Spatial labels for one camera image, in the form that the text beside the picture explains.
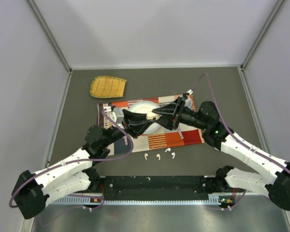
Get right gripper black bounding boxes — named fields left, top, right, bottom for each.
left=153, top=98, right=209, bottom=131

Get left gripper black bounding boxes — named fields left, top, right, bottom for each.
left=103, top=109, right=155, bottom=147

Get white earbud charging case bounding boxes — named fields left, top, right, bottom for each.
left=146, top=111, right=160, bottom=120

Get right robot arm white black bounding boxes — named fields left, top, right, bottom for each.
left=147, top=93, right=290, bottom=211

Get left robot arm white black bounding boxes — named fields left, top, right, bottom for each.
left=9, top=108, right=160, bottom=219

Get white round plate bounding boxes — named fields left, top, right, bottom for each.
left=128, top=101, right=160, bottom=134

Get light blue mug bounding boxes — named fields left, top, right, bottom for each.
left=185, top=97, right=192, bottom=110

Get colourful patchwork placemat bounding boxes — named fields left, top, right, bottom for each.
left=97, top=95, right=204, bottom=153

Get yellow woven cloth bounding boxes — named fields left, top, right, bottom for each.
left=89, top=75, right=127, bottom=99

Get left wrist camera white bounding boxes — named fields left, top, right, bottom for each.
left=110, top=107, right=124, bottom=124

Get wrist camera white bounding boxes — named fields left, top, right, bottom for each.
left=182, top=89, right=193, bottom=100
left=110, top=107, right=124, bottom=124

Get silver fork pink handle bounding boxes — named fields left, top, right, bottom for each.
left=123, top=136, right=128, bottom=145

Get silver knife pink handle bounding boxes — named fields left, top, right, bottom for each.
left=177, top=130, right=184, bottom=140

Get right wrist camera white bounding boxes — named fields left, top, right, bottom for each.
left=182, top=89, right=193, bottom=100

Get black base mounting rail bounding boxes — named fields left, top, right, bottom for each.
left=98, top=175, right=243, bottom=201

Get aluminium frame front beam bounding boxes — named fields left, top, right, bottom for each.
left=29, top=175, right=290, bottom=206

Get aluminium frame left post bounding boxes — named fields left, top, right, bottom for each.
left=26, top=0, right=72, bottom=73

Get aluminium frame post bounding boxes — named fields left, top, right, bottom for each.
left=240, top=0, right=286, bottom=72
left=26, top=0, right=72, bottom=73

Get aluminium frame right post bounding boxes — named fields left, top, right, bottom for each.
left=240, top=0, right=286, bottom=72

